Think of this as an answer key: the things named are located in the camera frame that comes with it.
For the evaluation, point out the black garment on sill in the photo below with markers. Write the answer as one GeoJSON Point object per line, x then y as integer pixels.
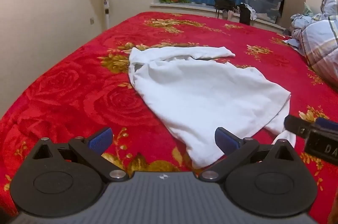
{"type": "Point", "coordinates": [247, 14]}

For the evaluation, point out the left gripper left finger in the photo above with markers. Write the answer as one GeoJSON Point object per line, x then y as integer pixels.
{"type": "Point", "coordinates": [61, 179]}

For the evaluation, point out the red floral blanket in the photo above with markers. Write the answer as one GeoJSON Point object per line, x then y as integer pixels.
{"type": "Point", "coordinates": [90, 89]}

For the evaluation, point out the clear storage bin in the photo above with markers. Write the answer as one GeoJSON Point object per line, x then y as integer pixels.
{"type": "Point", "coordinates": [267, 10]}

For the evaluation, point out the plaid quilt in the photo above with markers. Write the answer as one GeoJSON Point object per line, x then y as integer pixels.
{"type": "Point", "coordinates": [315, 38]}

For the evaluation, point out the white shirt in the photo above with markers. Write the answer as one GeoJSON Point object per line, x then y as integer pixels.
{"type": "Point", "coordinates": [193, 95]}

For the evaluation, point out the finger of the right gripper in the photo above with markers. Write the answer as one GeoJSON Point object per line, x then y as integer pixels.
{"type": "Point", "coordinates": [300, 127]}
{"type": "Point", "coordinates": [326, 124]}

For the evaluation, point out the black bag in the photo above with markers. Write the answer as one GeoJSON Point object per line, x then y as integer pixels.
{"type": "Point", "coordinates": [226, 7]}

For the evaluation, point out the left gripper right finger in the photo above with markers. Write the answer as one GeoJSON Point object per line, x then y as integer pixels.
{"type": "Point", "coordinates": [265, 180]}

